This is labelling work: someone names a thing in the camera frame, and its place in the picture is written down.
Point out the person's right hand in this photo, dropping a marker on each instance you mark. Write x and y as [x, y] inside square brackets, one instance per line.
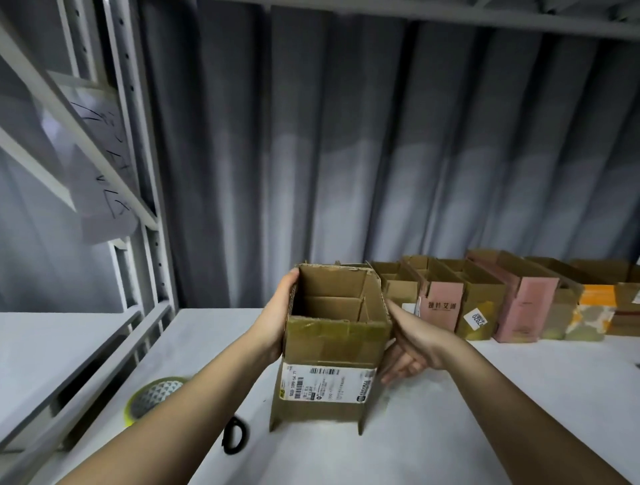
[420, 345]

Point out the person's left hand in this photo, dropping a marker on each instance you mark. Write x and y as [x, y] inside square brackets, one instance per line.
[270, 325]

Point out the pink lettered cardboard box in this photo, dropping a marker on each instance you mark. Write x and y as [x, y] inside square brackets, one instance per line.
[445, 305]
[525, 305]

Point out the brown box with white label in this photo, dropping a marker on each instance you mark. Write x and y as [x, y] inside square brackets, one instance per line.
[398, 290]

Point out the brown box with barcode label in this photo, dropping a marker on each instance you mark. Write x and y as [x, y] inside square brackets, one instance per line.
[335, 340]

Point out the black scissors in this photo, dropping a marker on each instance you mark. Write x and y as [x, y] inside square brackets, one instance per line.
[235, 438]

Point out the yellow tape roll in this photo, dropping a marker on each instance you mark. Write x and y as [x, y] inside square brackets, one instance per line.
[150, 398]

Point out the orange and white carton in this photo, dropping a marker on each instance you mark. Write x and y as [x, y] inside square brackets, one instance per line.
[592, 315]

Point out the person's left forearm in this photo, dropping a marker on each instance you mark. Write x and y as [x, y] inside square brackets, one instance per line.
[160, 430]

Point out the person's right forearm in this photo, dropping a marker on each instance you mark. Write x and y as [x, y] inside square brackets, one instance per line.
[540, 410]

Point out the white metal shelf rack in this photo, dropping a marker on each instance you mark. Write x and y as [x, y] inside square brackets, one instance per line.
[145, 200]

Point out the handwritten paper sheet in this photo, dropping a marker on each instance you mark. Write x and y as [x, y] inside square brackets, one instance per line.
[100, 130]
[105, 210]

